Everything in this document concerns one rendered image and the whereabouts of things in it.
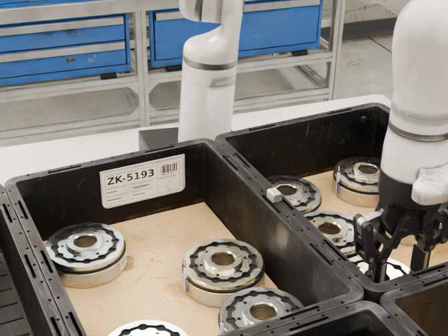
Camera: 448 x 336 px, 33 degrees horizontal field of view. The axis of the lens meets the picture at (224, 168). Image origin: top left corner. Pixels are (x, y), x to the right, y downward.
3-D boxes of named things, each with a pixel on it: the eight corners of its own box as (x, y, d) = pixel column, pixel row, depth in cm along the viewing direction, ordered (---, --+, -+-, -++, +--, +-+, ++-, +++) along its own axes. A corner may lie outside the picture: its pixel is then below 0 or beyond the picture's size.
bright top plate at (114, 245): (36, 237, 99) (36, 233, 99) (109, 219, 103) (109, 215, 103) (59, 280, 92) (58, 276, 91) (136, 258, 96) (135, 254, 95)
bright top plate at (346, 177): (321, 167, 117) (321, 163, 116) (375, 154, 121) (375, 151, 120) (359, 198, 109) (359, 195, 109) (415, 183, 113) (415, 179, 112)
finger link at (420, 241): (426, 238, 90) (420, 272, 93) (446, 233, 91) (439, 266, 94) (418, 231, 92) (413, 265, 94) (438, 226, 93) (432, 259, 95)
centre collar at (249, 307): (233, 309, 86) (234, 305, 86) (269, 296, 89) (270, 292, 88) (256, 335, 83) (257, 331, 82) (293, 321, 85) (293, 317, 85)
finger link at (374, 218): (384, 198, 87) (387, 213, 88) (351, 217, 86) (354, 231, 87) (396, 208, 85) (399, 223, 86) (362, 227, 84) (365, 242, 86)
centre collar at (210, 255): (196, 258, 95) (196, 253, 95) (229, 246, 97) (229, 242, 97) (217, 279, 91) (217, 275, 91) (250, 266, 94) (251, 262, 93)
